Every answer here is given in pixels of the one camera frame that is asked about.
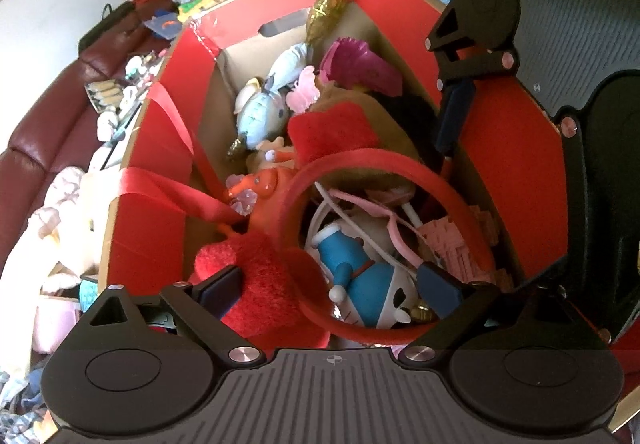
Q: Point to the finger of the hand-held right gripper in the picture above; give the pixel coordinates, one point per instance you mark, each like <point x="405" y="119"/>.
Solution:
<point x="455" y="113"/>
<point x="580" y="199"/>

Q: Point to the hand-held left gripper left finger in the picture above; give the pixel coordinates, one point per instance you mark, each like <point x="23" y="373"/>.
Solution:
<point x="222" y="289"/>

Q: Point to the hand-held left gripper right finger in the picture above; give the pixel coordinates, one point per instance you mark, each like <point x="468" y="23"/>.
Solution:
<point x="440" y="289"/>

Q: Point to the red fuzzy headband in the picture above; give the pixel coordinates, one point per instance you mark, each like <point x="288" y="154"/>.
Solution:
<point x="265" y="284"/>

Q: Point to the red cardboard box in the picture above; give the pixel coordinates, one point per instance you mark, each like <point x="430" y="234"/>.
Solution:
<point x="500" y="163"/>

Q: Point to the pink plastic comb toy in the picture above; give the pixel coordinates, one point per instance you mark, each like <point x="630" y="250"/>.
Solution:
<point x="455" y="239"/>

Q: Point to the blue cat robot figure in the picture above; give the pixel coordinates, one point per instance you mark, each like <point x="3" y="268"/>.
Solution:
<point x="370" y="279"/>

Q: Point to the pink toy glasses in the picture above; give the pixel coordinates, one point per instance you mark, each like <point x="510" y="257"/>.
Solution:
<point x="385" y="211"/>

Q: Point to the brown and red plush toy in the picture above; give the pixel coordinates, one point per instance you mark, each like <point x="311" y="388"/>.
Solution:
<point x="350" y="123"/>

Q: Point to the magenta plastic toy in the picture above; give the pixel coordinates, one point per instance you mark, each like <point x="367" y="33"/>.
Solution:
<point x="360" y="66"/>

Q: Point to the orange plastic toy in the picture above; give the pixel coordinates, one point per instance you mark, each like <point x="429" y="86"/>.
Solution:
<point x="260" y="186"/>

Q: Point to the red ribbon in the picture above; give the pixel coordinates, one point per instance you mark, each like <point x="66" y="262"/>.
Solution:
<point x="165" y="184"/>

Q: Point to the pink butterfly toy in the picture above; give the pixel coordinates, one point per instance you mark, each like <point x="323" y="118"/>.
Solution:
<point x="302" y="91"/>

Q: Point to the gold foil ornament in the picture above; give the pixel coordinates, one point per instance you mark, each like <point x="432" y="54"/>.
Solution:
<point x="330" y="3"/>

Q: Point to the light blue plush toy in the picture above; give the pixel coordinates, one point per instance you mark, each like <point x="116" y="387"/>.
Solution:
<point x="270" y="98"/>

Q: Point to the pile of pink white cloths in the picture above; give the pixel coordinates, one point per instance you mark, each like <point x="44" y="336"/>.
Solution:
<point x="45" y="234"/>

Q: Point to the pile of small toys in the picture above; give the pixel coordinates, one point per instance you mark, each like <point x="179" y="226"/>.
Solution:
<point x="130" y="88"/>

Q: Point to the pack of beige sticks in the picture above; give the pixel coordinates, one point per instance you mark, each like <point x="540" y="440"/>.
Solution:
<point x="104" y="93"/>

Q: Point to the dark red leather sofa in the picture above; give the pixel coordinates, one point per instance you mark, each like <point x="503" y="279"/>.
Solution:
<point x="35" y="133"/>

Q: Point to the black bag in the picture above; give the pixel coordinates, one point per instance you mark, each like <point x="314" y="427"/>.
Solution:
<point x="102" y="28"/>

